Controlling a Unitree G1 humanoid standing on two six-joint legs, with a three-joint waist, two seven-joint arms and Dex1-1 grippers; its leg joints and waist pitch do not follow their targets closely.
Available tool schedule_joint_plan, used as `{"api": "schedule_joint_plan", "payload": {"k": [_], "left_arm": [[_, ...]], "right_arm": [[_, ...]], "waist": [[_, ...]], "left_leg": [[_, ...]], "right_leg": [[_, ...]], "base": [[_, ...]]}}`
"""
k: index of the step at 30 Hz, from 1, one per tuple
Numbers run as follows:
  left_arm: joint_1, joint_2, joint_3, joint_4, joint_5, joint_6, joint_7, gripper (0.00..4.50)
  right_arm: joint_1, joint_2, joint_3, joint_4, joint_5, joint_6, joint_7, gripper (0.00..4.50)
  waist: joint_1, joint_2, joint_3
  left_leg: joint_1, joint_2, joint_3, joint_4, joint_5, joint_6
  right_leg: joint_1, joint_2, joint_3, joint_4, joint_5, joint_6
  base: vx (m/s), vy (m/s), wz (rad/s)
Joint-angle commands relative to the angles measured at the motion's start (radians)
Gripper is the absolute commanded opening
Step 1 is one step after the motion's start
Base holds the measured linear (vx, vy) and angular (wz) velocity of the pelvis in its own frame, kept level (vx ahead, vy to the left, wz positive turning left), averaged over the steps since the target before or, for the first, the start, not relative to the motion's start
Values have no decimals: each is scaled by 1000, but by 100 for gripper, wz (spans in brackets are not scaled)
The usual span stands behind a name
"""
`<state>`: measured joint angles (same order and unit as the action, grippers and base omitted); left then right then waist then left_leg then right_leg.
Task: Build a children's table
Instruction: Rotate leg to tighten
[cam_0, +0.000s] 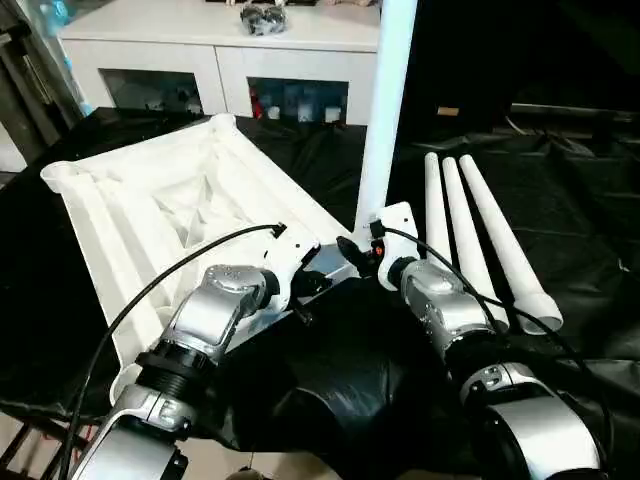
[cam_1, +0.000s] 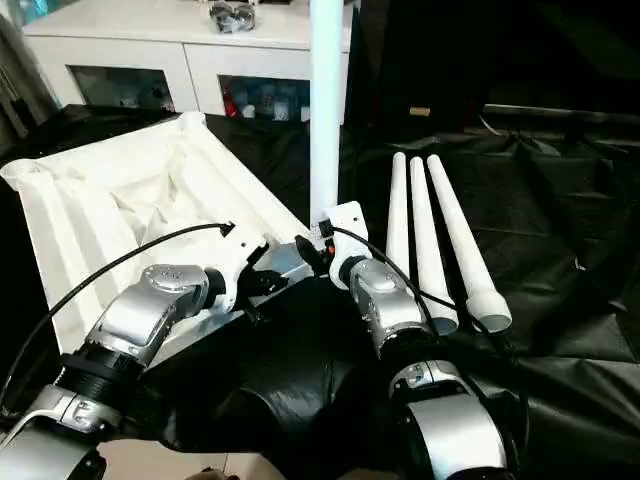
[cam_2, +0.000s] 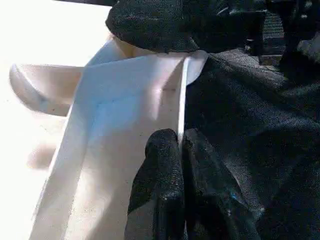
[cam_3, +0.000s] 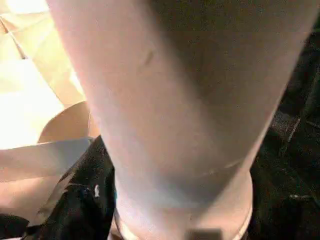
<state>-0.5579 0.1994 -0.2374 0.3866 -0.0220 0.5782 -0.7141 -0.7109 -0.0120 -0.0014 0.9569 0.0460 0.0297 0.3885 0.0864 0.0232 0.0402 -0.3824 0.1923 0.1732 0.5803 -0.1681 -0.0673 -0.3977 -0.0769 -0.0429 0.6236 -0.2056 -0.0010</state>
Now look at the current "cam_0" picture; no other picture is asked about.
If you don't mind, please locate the black folding table frame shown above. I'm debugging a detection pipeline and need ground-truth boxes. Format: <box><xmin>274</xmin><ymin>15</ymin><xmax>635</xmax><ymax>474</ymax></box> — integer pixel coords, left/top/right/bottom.
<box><xmin>0</xmin><ymin>418</ymin><xmax>56</xmax><ymax>480</ymax></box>

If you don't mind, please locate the grey curtain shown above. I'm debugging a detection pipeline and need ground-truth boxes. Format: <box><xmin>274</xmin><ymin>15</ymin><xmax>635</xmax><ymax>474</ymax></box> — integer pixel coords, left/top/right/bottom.
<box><xmin>0</xmin><ymin>0</ymin><xmax>71</xmax><ymax>161</ymax></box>

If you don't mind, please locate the white plastic table leg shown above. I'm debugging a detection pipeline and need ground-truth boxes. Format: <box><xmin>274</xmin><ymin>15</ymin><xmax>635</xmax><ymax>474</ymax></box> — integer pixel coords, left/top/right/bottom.
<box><xmin>349</xmin><ymin>0</ymin><xmax>419</xmax><ymax>242</ymax></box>
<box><xmin>441</xmin><ymin>156</ymin><xmax>511</xmax><ymax>329</ymax></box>
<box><xmin>458</xmin><ymin>153</ymin><xmax>564</xmax><ymax>335</ymax></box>
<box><xmin>423</xmin><ymin>152</ymin><xmax>454</xmax><ymax>262</ymax></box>

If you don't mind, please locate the black backdrop cloth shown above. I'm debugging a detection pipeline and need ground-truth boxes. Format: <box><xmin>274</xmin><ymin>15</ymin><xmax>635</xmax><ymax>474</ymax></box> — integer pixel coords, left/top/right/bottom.
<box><xmin>375</xmin><ymin>0</ymin><xmax>640</xmax><ymax>132</ymax></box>

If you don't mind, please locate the white cabinet with glass doors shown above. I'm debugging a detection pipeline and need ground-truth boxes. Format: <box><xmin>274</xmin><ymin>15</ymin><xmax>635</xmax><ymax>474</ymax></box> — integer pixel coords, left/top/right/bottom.
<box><xmin>57</xmin><ymin>0</ymin><xmax>381</xmax><ymax>125</ymax></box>

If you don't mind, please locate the blue white wrapped roll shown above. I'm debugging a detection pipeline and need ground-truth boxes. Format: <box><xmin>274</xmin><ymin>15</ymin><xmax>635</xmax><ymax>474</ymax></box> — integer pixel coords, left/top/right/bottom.
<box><xmin>34</xmin><ymin>0</ymin><xmax>91</xmax><ymax>117</ymax></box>

